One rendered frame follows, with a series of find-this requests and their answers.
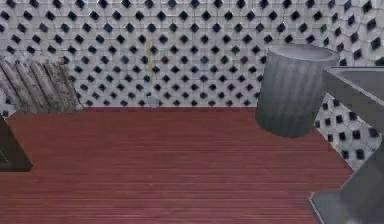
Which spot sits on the grey ribbed bin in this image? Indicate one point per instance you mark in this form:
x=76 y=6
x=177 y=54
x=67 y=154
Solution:
x=290 y=96

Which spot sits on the dark brown cabinet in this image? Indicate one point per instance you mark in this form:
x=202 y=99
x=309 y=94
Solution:
x=11 y=150

